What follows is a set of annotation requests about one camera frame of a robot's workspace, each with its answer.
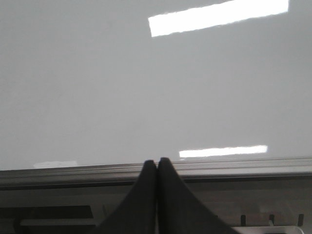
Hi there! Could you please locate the white whiteboard with aluminium frame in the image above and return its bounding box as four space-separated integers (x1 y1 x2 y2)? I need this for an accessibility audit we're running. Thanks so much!
0 0 312 190

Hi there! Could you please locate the white plastic marker tray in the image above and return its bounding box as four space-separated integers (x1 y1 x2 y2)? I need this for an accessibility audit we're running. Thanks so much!
232 226 304 234

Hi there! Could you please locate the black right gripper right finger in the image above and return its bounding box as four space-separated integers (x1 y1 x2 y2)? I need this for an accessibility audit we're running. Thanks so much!
158 157 237 234

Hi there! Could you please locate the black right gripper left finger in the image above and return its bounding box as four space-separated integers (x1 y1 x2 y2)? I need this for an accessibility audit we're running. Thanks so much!
90 160 157 234

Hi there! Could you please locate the grey pegboard panel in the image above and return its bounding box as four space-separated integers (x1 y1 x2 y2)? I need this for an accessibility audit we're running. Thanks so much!
92 179 312 229

